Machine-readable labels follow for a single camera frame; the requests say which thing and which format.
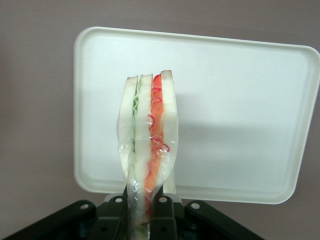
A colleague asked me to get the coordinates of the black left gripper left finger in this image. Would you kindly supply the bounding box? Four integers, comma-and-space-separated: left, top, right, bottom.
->
94, 194, 131, 240

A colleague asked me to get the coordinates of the triangle sandwich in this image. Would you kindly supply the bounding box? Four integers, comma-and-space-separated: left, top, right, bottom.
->
115, 69, 180, 240

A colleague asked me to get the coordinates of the beige plastic tray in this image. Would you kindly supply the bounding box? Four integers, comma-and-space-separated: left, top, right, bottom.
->
73, 26, 320, 205

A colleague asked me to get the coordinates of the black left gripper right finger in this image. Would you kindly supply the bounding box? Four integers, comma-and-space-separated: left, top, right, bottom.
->
149, 194, 181, 240

